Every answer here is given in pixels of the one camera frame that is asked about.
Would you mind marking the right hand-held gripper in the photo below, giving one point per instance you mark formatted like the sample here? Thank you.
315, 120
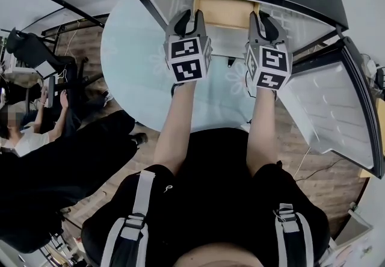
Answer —
270, 67

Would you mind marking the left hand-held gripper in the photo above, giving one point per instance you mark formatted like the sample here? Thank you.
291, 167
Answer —
188, 61

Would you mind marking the cardboard box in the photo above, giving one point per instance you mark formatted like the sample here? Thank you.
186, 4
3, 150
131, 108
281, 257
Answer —
225, 11

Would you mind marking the person's left forearm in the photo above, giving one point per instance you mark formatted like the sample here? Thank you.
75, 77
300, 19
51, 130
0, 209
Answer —
176, 127

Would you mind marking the person's right forearm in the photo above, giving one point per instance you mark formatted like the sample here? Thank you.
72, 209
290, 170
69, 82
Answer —
261, 130

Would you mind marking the black office chair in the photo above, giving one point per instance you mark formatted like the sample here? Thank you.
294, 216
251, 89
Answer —
45, 55

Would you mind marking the person's black shirt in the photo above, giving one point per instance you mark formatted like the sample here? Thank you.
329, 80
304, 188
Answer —
210, 187

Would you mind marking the white waste bin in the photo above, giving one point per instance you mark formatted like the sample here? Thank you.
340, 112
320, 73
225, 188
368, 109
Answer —
353, 228

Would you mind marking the black desk frame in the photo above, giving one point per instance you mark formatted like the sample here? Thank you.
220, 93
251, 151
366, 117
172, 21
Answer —
69, 7

